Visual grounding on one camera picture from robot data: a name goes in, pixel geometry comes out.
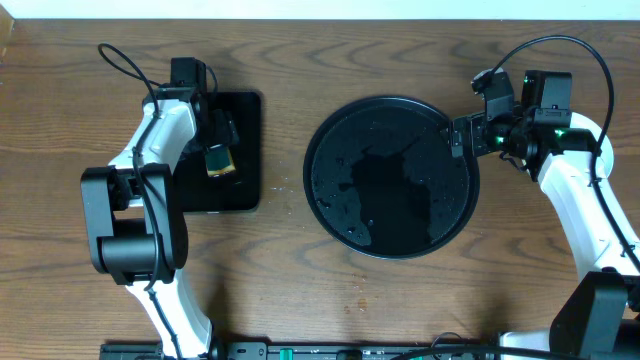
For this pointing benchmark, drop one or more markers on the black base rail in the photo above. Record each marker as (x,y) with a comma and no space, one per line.
(258,351)

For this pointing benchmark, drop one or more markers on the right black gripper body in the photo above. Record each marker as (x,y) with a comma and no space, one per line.
(482,137)

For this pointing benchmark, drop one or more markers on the light blue plate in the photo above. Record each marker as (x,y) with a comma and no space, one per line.
(605,162)

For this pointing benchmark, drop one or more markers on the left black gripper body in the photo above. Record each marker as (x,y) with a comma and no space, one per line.
(220,134)

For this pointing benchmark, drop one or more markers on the black square tray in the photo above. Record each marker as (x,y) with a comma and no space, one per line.
(240,190)

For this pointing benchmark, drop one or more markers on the black round tray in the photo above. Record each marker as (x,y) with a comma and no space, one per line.
(380,178)

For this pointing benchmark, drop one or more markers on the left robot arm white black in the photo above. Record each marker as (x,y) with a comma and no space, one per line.
(136,229)

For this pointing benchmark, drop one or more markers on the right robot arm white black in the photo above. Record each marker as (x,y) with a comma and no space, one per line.
(570,158)

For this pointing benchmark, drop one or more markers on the yellow green sponge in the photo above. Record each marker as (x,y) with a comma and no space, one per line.
(219,162)

